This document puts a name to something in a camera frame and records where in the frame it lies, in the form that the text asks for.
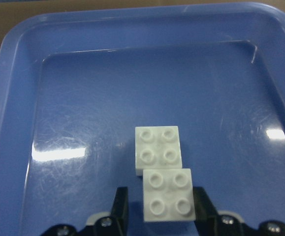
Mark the blue plastic tray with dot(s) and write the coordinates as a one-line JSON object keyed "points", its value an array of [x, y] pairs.
{"points": [[75, 85]]}

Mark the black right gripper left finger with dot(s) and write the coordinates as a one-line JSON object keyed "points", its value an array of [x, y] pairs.
{"points": [[120, 212]]}

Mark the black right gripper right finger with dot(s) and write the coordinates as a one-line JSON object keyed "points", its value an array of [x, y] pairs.
{"points": [[206, 216]]}

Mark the white block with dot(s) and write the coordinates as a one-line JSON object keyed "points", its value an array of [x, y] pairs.
{"points": [[157, 147], [168, 195]]}

